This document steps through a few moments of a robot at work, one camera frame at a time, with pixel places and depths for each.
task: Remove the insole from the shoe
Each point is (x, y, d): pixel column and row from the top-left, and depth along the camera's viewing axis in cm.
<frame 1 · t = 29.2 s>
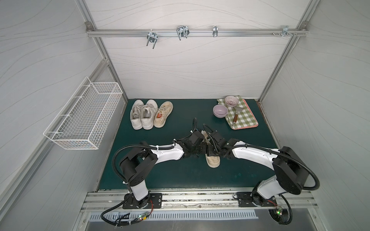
left hand: (208, 148, 86), fingers closed
right hand: (210, 149, 89), fingers open
beige sneaker with red insole: (213, 161, 84), point 4 cm above the table
beige sneaker by white pair: (165, 110, 108), point 6 cm above the table
white sneaker left: (135, 114, 103), point 8 cm above the table
white sneaker right: (148, 112, 104), point 8 cm above the table
lilac ceramic bowl: (220, 111, 113), point 2 cm above the table
green white checkered cloth: (244, 118, 110), on the table
wooden handled metal spatula: (237, 109, 116), on the table

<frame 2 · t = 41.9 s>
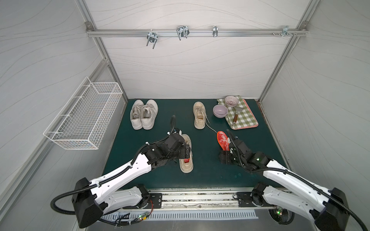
left hand: (185, 149, 75), fingers open
right hand: (224, 154, 80), fingers open
beige sneaker with red insole: (199, 114, 108), point 4 cm above the table
beige sneaker by white pair: (187, 167, 81), point 5 cm above the table
red insole: (222, 137, 98), on the table
the other named things where they were.

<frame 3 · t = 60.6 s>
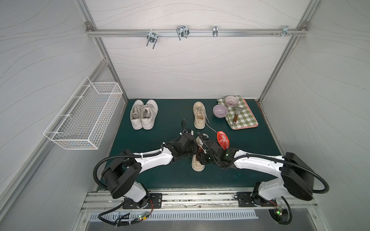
left hand: (199, 147, 85), fingers closed
right hand: (198, 155, 83), fingers open
beige sneaker by white pair: (196, 166, 82), point 5 cm above the table
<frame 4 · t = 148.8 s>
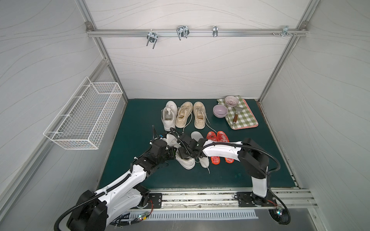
left hand: (176, 149, 83), fingers closed
right hand: (182, 149, 89), fingers closed
beige sneaker by white pair: (184, 111, 106), point 7 cm above the table
white sneaker left: (188, 163, 82), point 6 cm above the table
white sneaker right: (168, 115, 104), point 6 cm above the table
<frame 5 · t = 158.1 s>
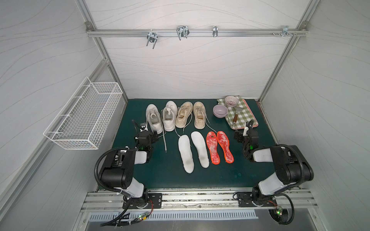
left hand: (147, 132, 94), fingers open
right hand: (245, 130, 95), fingers open
white sneaker left: (154, 118, 101), point 7 cm above the table
white insole: (186, 153, 91), point 2 cm above the table
